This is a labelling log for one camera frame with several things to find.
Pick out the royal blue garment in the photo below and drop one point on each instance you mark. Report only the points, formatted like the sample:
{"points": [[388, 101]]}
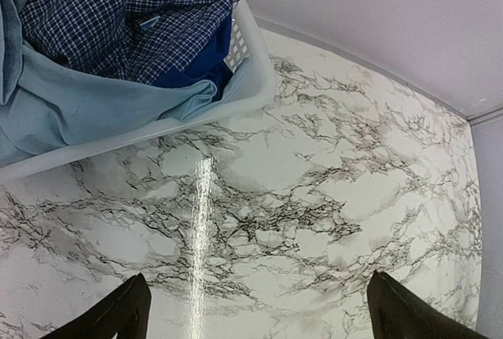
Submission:
{"points": [[188, 42]]}

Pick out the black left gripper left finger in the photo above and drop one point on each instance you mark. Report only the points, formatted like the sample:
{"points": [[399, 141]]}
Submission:
{"points": [[124, 313]]}

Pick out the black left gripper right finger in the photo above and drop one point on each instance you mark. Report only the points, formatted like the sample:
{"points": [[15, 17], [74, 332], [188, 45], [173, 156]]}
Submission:
{"points": [[396, 312]]}

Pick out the light blue garment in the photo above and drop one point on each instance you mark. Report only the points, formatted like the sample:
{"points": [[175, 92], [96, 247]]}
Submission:
{"points": [[46, 107]]}

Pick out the white plastic laundry basket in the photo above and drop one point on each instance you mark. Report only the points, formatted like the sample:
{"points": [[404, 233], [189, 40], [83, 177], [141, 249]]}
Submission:
{"points": [[250, 87]]}

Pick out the blue checked shirt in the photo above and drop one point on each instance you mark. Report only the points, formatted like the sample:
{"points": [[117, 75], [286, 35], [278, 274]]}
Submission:
{"points": [[98, 37]]}

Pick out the grey blue denim garment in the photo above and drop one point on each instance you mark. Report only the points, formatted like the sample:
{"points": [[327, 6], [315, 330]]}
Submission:
{"points": [[11, 46]]}

